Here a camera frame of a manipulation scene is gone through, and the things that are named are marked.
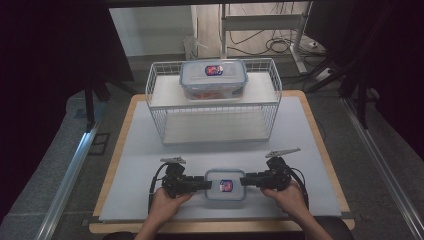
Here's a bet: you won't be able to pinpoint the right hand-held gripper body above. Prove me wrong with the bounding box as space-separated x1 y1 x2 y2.
263 147 302 192

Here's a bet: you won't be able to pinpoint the black stand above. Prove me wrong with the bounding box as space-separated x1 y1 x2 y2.
82 81 113 134
304 58 381 131

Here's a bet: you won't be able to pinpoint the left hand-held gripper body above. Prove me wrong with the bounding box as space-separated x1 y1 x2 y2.
159 156 201 200

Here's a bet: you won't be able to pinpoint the white metal desk frame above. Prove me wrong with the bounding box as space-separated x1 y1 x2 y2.
219 1 314 75

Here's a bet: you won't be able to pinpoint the white wire rack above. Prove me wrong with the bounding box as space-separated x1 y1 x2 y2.
145 57 283 146

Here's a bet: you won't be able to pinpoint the person's right hand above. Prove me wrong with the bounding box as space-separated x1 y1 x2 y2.
259 180 310 219

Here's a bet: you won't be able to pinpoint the aluminium rail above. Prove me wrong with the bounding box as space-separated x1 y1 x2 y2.
34 128 102 240
342 97 424 240

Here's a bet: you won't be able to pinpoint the dark curtain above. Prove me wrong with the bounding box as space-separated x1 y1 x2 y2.
0 0 135 221
304 0 424 161

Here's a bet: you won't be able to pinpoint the person's left hand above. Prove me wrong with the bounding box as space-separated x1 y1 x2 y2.
150 187 195 222

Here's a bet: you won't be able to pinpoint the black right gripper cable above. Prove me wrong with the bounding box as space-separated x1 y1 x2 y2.
287 165 310 210

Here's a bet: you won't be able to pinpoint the small clear food container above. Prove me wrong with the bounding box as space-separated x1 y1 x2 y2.
203 168 248 202

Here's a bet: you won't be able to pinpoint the person's lap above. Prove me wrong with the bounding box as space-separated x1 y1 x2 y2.
101 215 355 240

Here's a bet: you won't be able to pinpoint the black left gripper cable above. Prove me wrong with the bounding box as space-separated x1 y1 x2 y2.
147 162 169 214

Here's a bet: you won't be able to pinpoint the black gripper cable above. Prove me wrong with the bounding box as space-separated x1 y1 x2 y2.
287 165 310 210
147 162 169 214

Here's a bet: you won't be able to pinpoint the white power strip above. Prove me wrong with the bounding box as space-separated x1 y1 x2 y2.
314 67 335 83

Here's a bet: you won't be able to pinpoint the large clear food container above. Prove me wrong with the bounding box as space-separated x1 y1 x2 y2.
179 59 249 102

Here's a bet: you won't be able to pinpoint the white table mat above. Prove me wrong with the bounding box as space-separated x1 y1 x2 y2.
98 96 343 223

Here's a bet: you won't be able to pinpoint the black floor cables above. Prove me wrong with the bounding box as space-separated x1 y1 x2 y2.
228 29 329 58

